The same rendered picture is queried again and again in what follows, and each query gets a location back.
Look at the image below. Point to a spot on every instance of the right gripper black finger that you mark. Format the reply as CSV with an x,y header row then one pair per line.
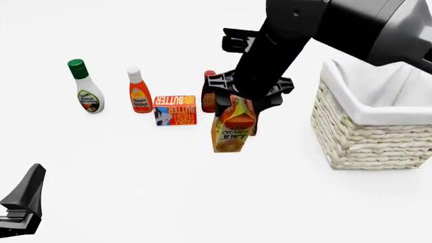
x,y
254,124
222,103

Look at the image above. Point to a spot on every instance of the pale woven wicker basket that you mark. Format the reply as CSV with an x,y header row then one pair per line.
x,y
371,146

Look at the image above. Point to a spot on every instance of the orange juice carton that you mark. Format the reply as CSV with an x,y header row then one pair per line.
x,y
233,131

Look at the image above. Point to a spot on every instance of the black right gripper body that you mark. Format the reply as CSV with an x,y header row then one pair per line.
x,y
219,83

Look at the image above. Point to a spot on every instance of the black and grey right robot arm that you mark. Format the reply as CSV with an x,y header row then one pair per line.
x,y
354,27

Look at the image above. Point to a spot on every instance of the red butter box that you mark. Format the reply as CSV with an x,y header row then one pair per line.
x,y
175,111

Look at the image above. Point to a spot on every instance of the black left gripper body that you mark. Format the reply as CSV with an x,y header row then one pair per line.
x,y
20,224

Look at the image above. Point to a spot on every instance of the tomato ketchup bottle white cap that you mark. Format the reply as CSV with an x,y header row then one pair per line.
x,y
140,96

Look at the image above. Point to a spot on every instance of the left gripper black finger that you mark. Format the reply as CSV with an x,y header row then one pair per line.
x,y
28,192

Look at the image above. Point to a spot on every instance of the ranch dressing bottle green cap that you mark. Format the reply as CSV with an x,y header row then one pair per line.
x,y
89,96

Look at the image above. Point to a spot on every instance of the dark red sauce bottle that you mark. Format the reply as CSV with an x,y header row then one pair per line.
x,y
208,101

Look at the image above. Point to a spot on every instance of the white cloth basket liner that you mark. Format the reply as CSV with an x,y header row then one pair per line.
x,y
371,96

